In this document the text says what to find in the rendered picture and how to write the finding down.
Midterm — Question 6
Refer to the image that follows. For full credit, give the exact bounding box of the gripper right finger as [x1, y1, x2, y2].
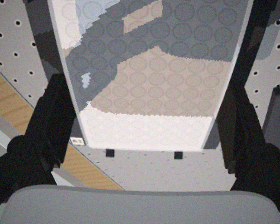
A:
[216, 79, 280, 212]

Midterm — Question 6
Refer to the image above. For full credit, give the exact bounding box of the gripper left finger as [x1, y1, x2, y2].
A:
[0, 73, 76, 205]

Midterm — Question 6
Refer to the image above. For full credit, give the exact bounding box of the grey perforated base plate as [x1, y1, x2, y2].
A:
[0, 0, 280, 192]

